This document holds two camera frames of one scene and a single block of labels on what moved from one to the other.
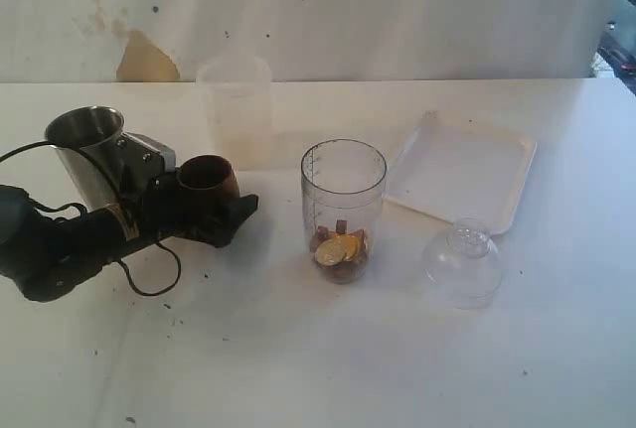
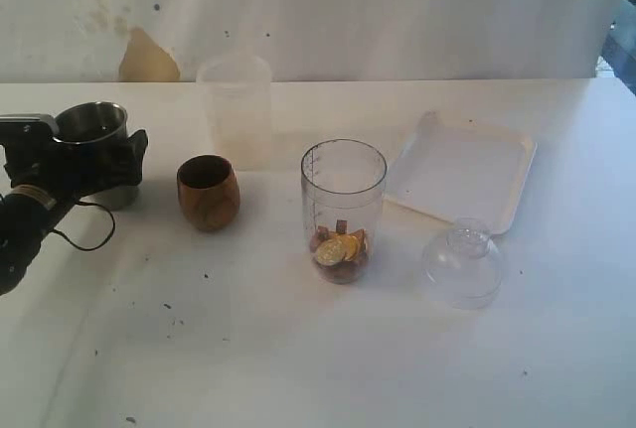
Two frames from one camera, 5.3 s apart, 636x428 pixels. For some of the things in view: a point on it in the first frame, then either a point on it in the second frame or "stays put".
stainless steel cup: [87, 140] stays put
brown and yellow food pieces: [341, 226] stays put
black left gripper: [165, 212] to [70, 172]
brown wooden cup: [208, 177] stays put
